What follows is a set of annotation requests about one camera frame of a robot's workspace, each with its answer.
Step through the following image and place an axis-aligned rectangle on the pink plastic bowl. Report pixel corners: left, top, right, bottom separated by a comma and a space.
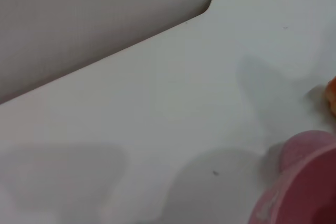
248, 130, 336, 224

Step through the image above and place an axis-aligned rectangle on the orange striped bread roll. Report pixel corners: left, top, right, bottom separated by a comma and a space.
324, 76, 336, 116

